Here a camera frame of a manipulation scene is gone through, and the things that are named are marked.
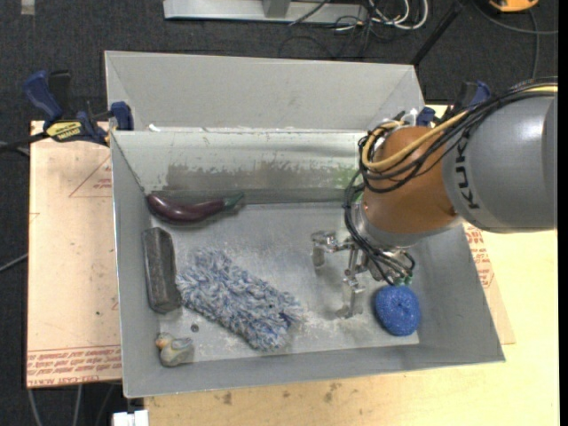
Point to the brown cardboard board red print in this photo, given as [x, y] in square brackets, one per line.
[71, 238]

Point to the grey toy duck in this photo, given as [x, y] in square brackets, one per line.
[174, 351]

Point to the grey metal bin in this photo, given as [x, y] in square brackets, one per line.
[266, 91]

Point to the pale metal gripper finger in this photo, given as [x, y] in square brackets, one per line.
[354, 297]
[320, 255]

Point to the blue round scrubber sponge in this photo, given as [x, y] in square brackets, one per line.
[397, 310]

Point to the dark grey flat block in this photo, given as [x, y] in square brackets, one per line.
[159, 269]

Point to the blue and white shaggy cloth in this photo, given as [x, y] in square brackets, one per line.
[239, 300]

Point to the purple toy eggplant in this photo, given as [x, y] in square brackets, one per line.
[186, 209]

